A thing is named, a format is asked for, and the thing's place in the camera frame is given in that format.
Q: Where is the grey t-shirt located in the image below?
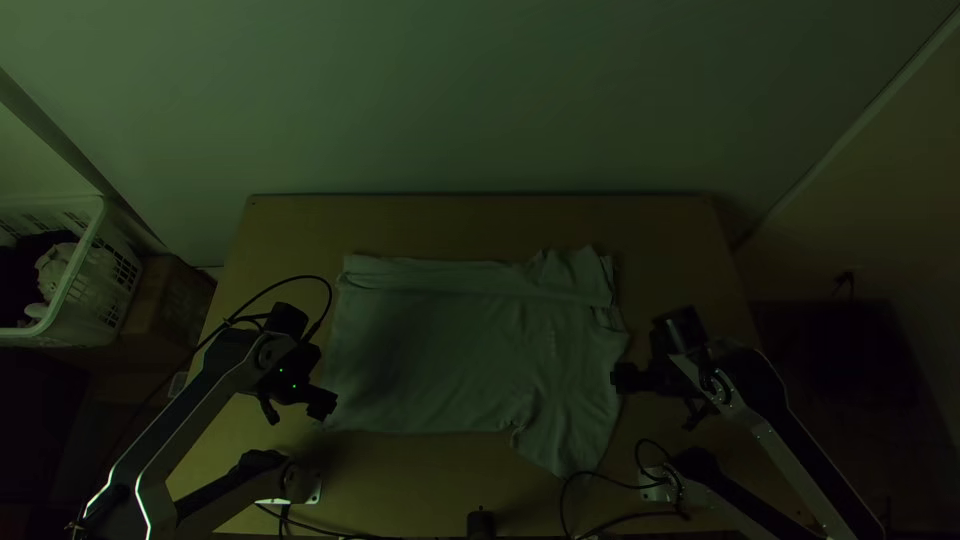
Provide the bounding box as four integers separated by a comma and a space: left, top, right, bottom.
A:
321, 245, 631, 480

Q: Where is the brown cardboard box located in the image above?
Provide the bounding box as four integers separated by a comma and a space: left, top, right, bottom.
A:
118, 253, 220, 355

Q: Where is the white laundry basket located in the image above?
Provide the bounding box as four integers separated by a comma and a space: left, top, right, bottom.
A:
0, 195, 145, 349

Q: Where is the heap of clothes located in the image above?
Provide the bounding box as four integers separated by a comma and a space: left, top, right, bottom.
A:
0, 230, 82, 329

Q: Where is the black cable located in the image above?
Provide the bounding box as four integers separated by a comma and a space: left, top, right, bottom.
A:
253, 500, 391, 540
558, 437, 693, 540
191, 274, 335, 360

